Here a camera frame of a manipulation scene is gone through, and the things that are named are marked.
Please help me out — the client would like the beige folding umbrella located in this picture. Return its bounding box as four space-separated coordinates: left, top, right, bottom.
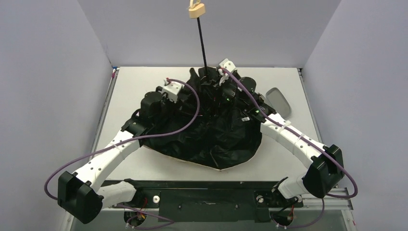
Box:
134 0 263 171

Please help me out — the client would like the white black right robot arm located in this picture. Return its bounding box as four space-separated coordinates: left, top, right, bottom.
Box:
216 76 345 199

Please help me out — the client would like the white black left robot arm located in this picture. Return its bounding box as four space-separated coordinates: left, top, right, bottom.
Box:
56 91 200 224

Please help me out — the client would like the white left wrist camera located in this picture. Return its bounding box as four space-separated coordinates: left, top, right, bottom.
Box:
159 79 184 102

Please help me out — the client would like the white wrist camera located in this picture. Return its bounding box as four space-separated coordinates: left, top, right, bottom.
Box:
217 58 236 86
159 79 184 102

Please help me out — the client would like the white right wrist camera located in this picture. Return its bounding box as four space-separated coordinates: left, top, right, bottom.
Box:
217 58 236 86

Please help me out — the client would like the aluminium rail frame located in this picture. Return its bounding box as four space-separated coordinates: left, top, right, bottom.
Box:
79 185 351 213

